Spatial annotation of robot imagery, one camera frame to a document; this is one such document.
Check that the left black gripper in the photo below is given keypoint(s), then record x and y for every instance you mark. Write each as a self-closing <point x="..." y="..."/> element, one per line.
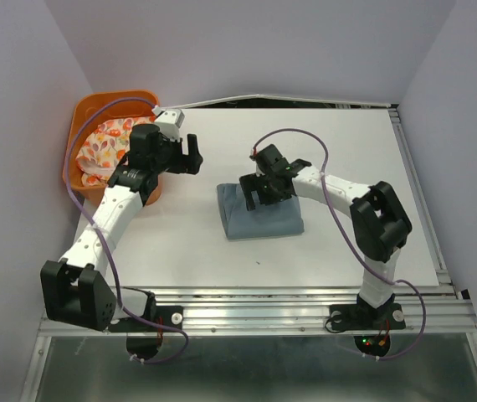
<point x="186" y="163"/>

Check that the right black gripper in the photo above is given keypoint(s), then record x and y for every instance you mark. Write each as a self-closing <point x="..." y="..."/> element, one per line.
<point x="253" y="182"/>

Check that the blue denim skirt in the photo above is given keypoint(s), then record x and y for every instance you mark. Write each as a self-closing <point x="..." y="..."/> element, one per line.
<point x="276" y="220"/>

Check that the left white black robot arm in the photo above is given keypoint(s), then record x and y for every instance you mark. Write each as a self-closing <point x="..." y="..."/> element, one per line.
<point x="83" y="287"/>

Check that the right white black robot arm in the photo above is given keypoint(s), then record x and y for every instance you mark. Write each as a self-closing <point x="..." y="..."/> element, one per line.
<point x="379" y="222"/>

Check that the floral orange white skirt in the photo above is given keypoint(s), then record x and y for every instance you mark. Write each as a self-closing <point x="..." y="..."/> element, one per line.
<point x="104" y="148"/>

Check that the orange plastic basket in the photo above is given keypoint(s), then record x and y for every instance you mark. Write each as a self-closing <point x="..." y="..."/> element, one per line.
<point x="88" y="114"/>

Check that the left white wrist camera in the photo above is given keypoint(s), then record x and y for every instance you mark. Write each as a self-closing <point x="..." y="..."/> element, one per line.
<point x="169" y="122"/>

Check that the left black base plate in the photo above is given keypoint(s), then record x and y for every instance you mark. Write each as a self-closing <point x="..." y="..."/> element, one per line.
<point x="169" y="316"/>

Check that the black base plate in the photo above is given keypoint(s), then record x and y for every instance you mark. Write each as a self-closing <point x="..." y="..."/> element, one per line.
<point x="169" y="316"/>
<point x="352" y="317"/>

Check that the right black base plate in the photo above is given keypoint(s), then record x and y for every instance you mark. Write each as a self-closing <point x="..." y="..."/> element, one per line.
<point x="352" y="317"/>

